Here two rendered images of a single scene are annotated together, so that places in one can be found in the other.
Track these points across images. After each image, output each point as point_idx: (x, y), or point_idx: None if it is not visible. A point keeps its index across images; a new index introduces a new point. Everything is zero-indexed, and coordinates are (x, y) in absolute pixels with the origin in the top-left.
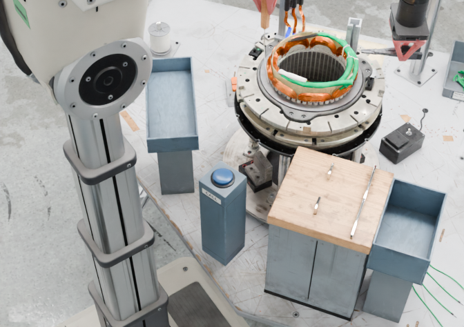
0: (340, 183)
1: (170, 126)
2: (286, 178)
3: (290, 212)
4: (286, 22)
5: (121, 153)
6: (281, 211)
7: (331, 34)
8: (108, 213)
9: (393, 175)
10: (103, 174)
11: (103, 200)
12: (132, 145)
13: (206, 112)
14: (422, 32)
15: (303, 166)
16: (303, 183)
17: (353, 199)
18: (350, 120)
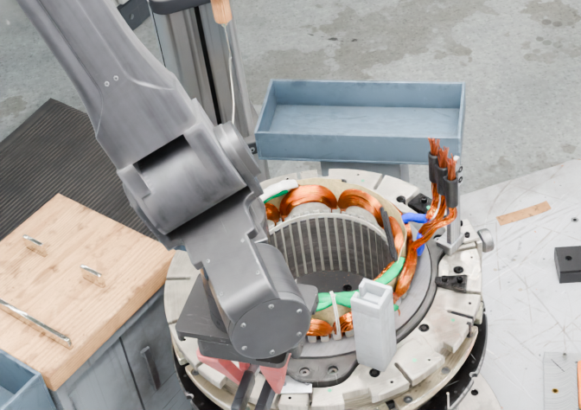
0: (68, 291)
1: (320, 128)
2: (116, 224)
3: (47, 218)
4: (431, 203)
5: None
6: (56, 208)
7: (454, 336)
8: (159, 50)
9: (48, 380)
10: None
11: (152, 22)
12: (463, 214)
13: (533, 323)
14: (188, 319)
15: (129, 249)
16: (93, 243)
17: (26, 303)
18: (178, 312)
